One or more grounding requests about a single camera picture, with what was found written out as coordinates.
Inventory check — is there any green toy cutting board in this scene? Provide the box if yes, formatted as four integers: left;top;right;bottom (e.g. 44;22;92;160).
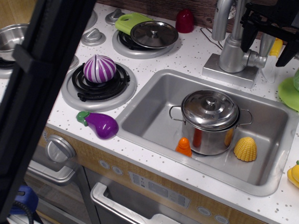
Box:
114;13;153;35

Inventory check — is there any purple toy eggplant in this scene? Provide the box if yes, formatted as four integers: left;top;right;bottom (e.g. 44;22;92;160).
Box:
76;111;119;140

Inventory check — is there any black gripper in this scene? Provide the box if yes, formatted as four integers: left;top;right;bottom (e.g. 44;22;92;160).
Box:
241;0;299;67

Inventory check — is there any front black stove burner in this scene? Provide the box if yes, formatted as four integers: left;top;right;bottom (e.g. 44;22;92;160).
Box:
61;63;137;112

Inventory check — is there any loose steel lid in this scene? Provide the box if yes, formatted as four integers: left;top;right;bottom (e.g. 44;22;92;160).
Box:
130;21;179;49

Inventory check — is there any silver toy faucet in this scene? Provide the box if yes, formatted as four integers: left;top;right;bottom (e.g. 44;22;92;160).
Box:
202;0;260;89

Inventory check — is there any steel pot lid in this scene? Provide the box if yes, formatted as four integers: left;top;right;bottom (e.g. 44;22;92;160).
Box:
181;90;240;131

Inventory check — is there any purple striped toy onion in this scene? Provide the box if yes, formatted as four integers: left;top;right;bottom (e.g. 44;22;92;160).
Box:
83;55;117;84

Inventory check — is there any yellow toy corn piece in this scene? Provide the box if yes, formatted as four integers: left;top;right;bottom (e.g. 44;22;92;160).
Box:
234;137;257;162

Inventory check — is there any silver dishwasher handle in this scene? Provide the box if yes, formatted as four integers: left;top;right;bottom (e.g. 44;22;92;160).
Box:
90;183;181;224

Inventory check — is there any silver oven dial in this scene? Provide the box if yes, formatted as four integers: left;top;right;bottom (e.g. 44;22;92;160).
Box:
45;135;76;163

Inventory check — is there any black frame post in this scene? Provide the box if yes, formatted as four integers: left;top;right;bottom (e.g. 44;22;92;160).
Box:
0;0;97;224

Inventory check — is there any grey stove knob front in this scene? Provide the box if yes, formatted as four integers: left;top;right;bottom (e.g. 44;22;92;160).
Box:
81;28;106;46

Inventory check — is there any rear stove burner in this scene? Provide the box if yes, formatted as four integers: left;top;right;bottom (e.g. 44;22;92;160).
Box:
112;31;175;60

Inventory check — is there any steel pot at left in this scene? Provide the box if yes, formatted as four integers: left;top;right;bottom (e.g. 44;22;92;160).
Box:
0;24;28;62

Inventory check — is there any grey sink basin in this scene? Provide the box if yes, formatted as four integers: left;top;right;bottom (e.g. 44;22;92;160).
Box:
116;69;299;196

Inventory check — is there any grey stove knob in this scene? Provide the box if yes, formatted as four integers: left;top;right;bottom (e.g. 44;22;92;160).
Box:
105;8;124;26
81;28;106;46

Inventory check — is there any orange toy carrot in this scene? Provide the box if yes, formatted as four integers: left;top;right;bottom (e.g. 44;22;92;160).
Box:
175;138;192;157

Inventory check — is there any green plate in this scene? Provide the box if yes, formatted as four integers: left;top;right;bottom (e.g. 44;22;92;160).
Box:
278;77;299;112

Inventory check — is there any silver oven door handle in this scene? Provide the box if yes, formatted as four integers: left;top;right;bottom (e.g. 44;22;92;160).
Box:
27;160;79;187

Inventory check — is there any blue device with cable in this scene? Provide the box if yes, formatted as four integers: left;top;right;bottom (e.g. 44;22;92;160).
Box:
9;185;39;224

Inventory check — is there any red toy cup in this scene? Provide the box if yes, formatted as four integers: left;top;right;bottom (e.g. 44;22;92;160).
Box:
175;8;194;34

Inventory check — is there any steel pot in sink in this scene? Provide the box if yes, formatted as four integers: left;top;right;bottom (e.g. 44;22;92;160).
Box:
179;109;253;156

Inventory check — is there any toy knife yellow handle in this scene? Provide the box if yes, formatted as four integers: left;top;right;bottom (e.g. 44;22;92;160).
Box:
261;38;283;84

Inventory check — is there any grey stove knob rear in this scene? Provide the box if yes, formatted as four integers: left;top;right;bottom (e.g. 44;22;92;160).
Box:
105;8;124;26

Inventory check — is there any silver faucet lever handle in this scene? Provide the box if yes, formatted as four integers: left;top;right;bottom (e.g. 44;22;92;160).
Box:
258;33;275;69

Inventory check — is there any left stove burner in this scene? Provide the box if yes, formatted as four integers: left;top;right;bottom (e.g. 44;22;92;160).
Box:
0;59;15;79

